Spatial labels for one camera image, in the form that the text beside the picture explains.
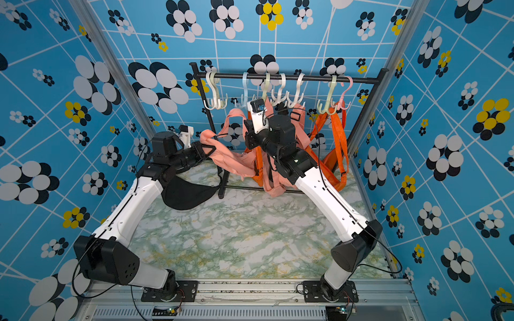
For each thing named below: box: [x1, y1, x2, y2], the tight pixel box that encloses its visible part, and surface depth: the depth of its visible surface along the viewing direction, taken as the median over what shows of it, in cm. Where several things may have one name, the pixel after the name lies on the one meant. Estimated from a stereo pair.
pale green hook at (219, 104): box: [210, 70, 229, 110], surface depth 68 cm
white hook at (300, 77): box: [287, 72, 306, 108], surface depth 69 cm
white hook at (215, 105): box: [203, 71, 221, 111], surface depth 70 cm
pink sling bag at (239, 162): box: [200, 108, 257, 180], surface depth 77 cm
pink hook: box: [337, 75, 355, 111], surface depth 69 cm
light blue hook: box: [238, 71, 249, 109], surface depth 70 cm
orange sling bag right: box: [322, 100, 350, 178], surface depth 77 cm
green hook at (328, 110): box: [316, 74, 338, 116], surface depth 69 cm
